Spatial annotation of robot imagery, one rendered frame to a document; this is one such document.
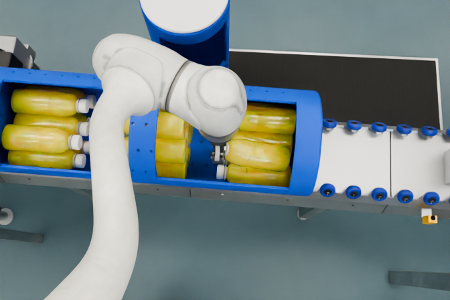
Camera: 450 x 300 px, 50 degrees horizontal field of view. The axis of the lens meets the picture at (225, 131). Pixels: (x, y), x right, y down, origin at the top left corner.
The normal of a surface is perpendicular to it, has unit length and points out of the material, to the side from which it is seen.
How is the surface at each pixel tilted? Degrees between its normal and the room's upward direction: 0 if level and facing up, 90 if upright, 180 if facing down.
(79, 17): 0
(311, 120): 9
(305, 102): 29
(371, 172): 0
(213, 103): 24
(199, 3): 0
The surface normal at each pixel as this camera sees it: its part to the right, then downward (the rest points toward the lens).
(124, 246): 0.63, -0.52
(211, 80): -0.06, -0.33
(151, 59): 0.21, -0.51
